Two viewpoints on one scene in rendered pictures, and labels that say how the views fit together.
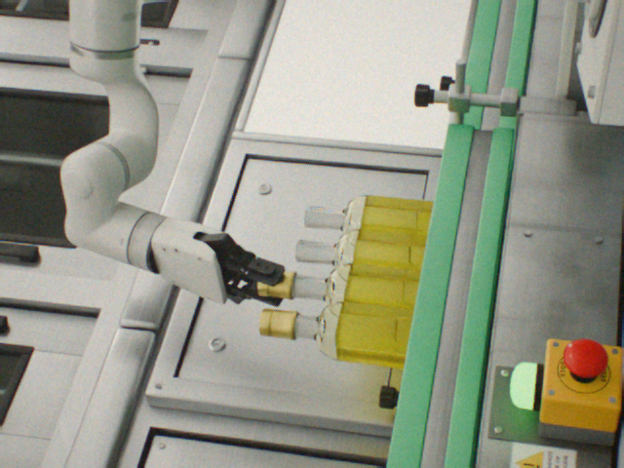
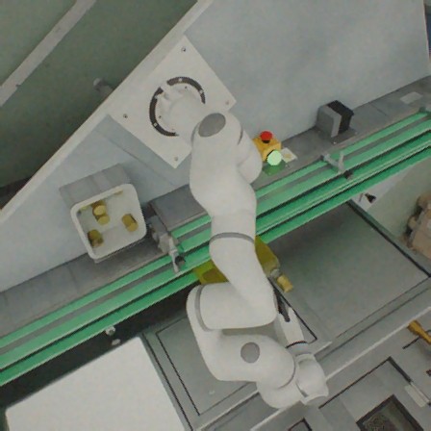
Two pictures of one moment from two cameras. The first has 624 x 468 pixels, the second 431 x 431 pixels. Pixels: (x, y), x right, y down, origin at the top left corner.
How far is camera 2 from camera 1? 1.53 m
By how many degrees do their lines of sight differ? 74
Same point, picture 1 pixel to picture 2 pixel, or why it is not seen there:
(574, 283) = not seen: hidden behind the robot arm
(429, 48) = (74, 392)
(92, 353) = (336, 388)
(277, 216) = not seen: hidden behind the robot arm
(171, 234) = (295, 330)
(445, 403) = (287, 186)
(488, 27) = (91, 312)
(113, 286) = (304, 413)
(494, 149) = (186, 230)
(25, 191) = not seen: outside the picture
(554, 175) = (189, 204)
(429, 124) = (127, 353)
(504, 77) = (120, 288)
